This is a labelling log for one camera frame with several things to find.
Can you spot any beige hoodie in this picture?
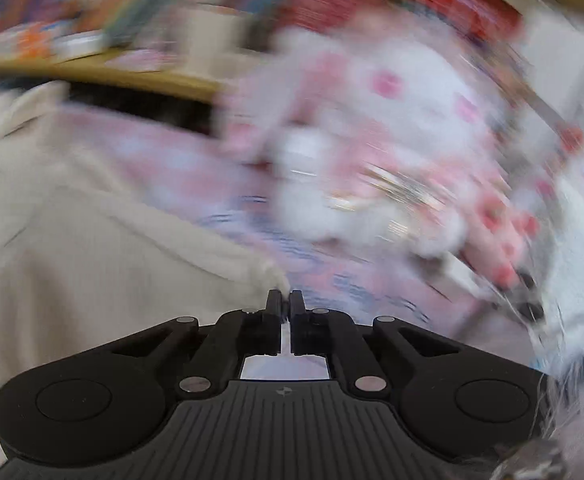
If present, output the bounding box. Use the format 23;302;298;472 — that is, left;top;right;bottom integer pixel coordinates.
0;80;293;462

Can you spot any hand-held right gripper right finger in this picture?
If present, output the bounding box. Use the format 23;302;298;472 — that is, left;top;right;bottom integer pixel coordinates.
288;290;461;401

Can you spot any pink plush toy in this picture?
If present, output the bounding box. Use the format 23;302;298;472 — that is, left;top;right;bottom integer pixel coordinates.
462;180;544;292

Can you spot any white pink plush bunny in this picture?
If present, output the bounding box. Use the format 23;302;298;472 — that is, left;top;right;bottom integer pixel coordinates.
222;20;523;272

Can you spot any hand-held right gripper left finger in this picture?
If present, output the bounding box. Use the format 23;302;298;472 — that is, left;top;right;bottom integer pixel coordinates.
107;290;287;401

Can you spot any wooden bookshelf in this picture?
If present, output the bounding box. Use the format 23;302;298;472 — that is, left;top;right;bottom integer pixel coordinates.
0;0;584;107

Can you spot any grey quilted cloth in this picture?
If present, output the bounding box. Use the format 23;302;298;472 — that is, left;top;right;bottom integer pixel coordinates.
546;175;584;362

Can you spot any pink checked printed desk mat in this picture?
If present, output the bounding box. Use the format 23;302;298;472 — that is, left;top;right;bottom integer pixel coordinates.
57;110;539;382

